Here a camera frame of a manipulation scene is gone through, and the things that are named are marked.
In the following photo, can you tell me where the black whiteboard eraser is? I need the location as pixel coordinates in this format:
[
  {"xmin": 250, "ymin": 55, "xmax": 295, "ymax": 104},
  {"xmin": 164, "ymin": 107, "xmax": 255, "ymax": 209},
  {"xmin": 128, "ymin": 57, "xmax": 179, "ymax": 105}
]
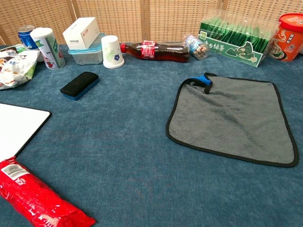
[{"xmin": 60, "ymin": 71, "xmax": 100, "ymax": 101}]

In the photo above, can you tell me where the clear container with blue lid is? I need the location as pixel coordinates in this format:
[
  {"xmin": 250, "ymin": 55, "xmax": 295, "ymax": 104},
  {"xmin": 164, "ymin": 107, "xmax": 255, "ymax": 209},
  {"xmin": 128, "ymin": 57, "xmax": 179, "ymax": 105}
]
[{"xmin": 68, "ymin": 33, "xmax": 107, "ymax": 66}]

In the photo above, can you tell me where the green tea bag box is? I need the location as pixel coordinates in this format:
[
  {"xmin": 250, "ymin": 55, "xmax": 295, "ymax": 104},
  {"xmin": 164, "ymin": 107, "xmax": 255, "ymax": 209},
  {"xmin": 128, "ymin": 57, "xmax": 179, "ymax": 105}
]
[{"xmin": 197, "ymin": 8, "xmax": 280, "ymax": 68}]

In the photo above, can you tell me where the red snack package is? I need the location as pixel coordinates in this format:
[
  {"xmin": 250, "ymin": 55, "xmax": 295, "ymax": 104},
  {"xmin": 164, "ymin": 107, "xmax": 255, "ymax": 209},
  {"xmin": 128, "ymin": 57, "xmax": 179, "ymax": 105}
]
[{"xmin": 0, "ymin": 156, "xmax": 97, "ymax": 227}]

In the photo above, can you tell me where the cola bottle with red label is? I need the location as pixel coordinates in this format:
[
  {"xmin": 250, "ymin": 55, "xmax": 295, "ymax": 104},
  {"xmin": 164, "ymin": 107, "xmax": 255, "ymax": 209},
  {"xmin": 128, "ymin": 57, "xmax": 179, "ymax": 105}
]
[{"xmin": 120, "ymin": 40, "xmax": 191, "ymax": 63}]

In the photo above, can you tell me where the white floral paper cup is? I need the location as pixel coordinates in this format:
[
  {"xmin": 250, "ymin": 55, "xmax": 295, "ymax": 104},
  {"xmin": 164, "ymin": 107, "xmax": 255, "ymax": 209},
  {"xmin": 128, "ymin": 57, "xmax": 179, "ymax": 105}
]
[{"xmin": 101, "ymin": 35, "xmax": 125, "ymax": 69}]

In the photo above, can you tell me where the blue soda can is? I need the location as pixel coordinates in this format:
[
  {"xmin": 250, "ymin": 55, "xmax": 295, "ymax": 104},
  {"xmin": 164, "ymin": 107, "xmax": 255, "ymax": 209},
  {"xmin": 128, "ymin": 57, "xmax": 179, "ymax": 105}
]
[{"xmin": 18, "ymin": 25, "xmax": 40, "ymax": 50}]

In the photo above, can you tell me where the small clear snack jar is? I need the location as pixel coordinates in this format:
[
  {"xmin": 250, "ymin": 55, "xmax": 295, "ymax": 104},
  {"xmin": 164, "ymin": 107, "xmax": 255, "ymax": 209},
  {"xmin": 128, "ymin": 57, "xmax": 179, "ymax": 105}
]
[{"xmin": 182, "ymin": 34, "xmax": 210, "ymax": 61}]

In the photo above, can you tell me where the orange instant noodle cup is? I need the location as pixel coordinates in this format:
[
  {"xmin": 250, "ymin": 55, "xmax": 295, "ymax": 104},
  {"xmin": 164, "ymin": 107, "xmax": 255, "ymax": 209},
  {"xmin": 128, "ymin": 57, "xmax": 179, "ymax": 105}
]
[{"xmin": 269, "ymin": 13, "xmax": 303, "ymax": 62}]

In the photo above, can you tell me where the light green tissue pack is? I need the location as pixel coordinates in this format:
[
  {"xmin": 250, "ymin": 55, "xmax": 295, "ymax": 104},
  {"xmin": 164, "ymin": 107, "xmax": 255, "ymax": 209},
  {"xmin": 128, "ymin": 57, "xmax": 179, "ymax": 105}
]
[{"xmin": 9, "ymin": 44, "xmax": 28, "ymax": 54}]

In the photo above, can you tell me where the grey and blue microfibre cloth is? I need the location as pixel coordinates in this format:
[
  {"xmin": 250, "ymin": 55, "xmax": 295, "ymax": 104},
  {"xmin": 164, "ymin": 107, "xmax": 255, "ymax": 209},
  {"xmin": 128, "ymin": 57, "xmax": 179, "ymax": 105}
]
[{"xmin": 165, "ymin": 72, "xmax": 300, "ymax": 168}]

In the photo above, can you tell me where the white green snack bag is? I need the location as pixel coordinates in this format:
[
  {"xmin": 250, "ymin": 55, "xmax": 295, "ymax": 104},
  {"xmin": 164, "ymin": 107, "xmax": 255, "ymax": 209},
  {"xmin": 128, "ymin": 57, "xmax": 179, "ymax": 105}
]
[{"xmin": 0, "ymin": 49, "xmax": 41, "ymax": 91}]

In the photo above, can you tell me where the white green drink can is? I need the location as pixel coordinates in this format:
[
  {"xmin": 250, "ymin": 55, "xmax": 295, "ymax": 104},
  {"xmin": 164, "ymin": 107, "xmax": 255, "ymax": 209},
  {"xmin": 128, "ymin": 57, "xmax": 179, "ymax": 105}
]
[{"xmin": 30, "ymin": 27, "xmax": 66, "ymax": 70}]

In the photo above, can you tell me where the white board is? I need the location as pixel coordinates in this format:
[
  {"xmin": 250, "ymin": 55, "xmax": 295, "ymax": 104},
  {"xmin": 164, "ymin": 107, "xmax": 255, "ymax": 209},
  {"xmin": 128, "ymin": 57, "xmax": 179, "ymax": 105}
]
[{"xmin": 0, "ymin": 103, "xmax": 52, "ymax": 163}]

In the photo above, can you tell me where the woven wooden folding screen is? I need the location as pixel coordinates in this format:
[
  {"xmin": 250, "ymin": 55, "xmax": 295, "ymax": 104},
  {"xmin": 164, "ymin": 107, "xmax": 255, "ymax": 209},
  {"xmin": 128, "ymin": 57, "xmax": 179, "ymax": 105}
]
[{"xmin": 0, "ymin": 0, "xmax": 303, "ymax": 45}]

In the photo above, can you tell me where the white cardboard box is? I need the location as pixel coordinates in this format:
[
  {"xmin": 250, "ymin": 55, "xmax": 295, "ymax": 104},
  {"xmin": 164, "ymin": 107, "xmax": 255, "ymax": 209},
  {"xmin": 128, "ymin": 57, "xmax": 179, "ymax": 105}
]
[{"xmin": 62, "ymin": 17, "xmax": 100, "ymax": 50}]

